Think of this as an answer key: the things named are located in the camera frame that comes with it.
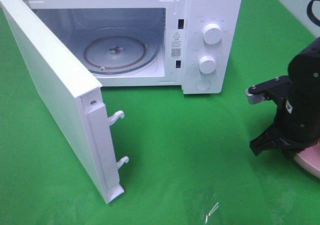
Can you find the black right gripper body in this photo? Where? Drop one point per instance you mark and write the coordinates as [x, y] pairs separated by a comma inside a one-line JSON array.
[[295, 126]]

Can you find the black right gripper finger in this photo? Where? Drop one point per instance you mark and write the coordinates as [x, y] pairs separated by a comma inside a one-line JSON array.
[[267, 140]]

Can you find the pink round plate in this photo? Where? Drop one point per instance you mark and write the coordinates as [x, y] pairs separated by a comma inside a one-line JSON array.
[[309, 159]]

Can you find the round white door button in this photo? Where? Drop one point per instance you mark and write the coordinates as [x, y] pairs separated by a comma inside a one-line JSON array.
[[203, 85]]

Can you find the white microwave door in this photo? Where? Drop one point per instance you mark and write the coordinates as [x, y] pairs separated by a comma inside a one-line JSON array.
[[71, 94]]

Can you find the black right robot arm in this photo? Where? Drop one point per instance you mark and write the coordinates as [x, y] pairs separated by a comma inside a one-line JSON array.
[[304, 72]]

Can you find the lower white microwave knob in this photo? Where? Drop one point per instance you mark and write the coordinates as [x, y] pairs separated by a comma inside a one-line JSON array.
[[207, 64]]

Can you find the white microwave knob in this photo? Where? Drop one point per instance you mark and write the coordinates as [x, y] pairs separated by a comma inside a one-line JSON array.
[[207, 64], [212, 33]]

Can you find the upper white microwave knob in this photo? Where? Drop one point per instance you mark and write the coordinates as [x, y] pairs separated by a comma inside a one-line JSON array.
[[212, 33]]

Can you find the white microwave oven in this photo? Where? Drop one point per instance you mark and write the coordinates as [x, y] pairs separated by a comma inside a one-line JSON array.
[[84, 45]]

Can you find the white warning sticker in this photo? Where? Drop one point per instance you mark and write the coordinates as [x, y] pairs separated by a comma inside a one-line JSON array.
[[176, 44]]

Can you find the glass microwave turntable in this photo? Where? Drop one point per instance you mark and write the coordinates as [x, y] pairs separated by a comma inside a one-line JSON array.
[[121, 50]]

